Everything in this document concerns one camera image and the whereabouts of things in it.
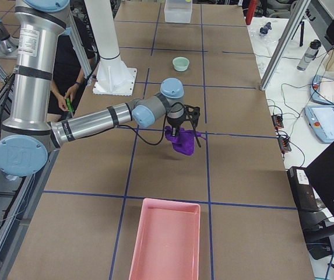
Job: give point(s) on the grey water bottle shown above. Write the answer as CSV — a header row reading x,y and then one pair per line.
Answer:
x,y
309,55

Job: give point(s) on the clear plastic bin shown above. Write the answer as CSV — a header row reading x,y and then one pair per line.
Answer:
x,y
177,11

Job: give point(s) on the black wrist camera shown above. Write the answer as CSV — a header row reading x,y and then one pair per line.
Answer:
x,y
192,114

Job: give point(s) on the red cylinder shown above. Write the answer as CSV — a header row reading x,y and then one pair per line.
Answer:
x,y
250,11

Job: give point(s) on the mint green bowl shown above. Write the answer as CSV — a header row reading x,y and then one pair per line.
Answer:
x,y
180,64

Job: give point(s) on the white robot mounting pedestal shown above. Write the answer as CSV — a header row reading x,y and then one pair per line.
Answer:
x,y
113,76

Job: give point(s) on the seated person in black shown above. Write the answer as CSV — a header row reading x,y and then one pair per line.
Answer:
x,y
68,81

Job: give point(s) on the purple microfiber cloth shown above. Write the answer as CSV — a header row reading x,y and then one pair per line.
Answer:
x,y
184,142

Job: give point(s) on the green handheld tool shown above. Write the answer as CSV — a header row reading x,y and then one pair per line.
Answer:
x,y
69,103

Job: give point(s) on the pink plastic bin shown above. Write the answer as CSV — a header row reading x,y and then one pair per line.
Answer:
x,y
167,241

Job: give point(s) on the far blue teach pendant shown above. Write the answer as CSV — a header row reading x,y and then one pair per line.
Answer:
x,y
322,90

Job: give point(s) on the near blue teach pendant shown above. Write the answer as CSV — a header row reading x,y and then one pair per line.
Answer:
x,y
321,120

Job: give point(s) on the black desktop box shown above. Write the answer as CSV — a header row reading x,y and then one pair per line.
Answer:
x,y
302,191

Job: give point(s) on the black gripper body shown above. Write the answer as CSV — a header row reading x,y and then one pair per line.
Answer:
x,y
174,121

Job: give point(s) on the aluminium frame post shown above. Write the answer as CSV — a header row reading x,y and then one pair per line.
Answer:
x,y
291,26

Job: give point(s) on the folded navy umbrella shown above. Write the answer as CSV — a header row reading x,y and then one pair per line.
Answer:
x,y
265,29

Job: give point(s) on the blue teach pendant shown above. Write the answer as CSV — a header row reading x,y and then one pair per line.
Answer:
x,y
322,90
321,120

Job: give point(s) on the crumpled clear plastic wrap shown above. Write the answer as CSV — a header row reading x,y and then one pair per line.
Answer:
x,y
263,46

